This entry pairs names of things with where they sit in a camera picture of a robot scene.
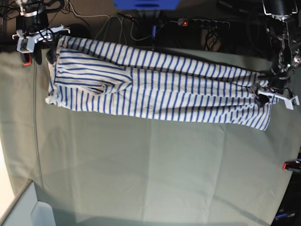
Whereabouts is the white cable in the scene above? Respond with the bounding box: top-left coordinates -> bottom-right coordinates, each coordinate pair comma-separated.
94,14 -> 153,46

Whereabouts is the blue white striped t-shirt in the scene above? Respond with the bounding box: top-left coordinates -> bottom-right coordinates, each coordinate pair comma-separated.
46,36 -> 278,130

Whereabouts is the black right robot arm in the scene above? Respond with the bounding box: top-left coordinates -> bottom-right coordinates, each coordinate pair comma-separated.
12,0 -> 71,66

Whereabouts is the red black clamp right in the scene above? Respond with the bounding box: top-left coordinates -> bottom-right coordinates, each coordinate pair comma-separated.
282,159 -> 301,173

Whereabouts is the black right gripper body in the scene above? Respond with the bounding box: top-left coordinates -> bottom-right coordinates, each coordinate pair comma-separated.
24,14 -> 59,65

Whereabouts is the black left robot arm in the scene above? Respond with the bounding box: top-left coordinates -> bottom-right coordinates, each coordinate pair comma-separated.
252,0 -> 301,110

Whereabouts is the black power strip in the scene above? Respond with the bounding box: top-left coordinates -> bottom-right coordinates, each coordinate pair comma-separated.
177,18 -> 230,29

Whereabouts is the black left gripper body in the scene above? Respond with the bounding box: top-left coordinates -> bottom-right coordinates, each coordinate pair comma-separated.
255,73 -> 292,108

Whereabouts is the blue box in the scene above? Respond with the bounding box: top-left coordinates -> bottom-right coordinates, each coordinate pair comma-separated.
113,0 -> 180,10

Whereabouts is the black round stool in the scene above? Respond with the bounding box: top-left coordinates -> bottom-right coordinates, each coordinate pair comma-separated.
62,24 -> 91,39

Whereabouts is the red black clamp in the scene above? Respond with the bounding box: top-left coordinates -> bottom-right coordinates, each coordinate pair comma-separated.
21,53 -> 32,66
151,24 -> 157,51
282,159 -> 301,173

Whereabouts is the red black clamp left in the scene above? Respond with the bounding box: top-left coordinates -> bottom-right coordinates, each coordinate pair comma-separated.
21,53 -> 32,66

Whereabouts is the red black clamp centre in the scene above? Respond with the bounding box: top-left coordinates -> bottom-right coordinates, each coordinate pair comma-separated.
151,24 -> 157,51

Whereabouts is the white bin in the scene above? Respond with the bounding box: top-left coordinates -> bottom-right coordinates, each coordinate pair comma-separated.
0,180 -> 56,226

